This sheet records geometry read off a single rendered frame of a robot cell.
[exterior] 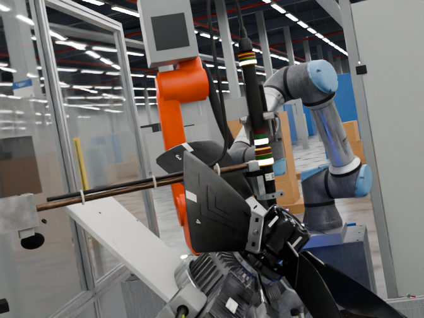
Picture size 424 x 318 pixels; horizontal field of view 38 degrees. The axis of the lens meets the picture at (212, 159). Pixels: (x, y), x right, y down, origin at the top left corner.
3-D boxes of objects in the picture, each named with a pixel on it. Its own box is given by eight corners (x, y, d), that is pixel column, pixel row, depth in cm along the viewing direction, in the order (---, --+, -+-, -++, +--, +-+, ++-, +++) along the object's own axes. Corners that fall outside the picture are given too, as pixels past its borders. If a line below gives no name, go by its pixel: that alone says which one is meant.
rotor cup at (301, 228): (239, 253, 138) (277, 211, 136) (233, 229, 152) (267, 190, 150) (287, 288, 141) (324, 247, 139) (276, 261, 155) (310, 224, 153)
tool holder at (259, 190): (259, 202, 149) (252, 163, 149) (245, 201, 155) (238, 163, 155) (289, 195, 153) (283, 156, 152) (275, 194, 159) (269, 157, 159)
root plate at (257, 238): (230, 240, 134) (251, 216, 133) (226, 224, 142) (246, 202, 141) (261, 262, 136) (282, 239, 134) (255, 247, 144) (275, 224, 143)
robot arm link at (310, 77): (341, 187, 233) (292, 59, 211) (378, 183, 224) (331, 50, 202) (331, 206, 224) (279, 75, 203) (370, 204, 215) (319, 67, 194)
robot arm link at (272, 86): (263, 65, 217) (209, 157, 186) (290, 59, 210) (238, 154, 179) (276, 91, 223) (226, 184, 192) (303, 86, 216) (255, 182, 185)
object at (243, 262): (233, 261, 139) (239, 254, 138) (228, 236, 152) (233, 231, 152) (279, 294, 142) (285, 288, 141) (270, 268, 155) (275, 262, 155)
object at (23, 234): (23, 252, 127) (19, 229, 127) (21, 250, 131) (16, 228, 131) (47, 247, 129) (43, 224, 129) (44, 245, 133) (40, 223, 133)
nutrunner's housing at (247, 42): (269, 209, 152) (238, 26, 150) (262, 208, 156) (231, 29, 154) (282, 205, 154) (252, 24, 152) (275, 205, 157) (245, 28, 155)
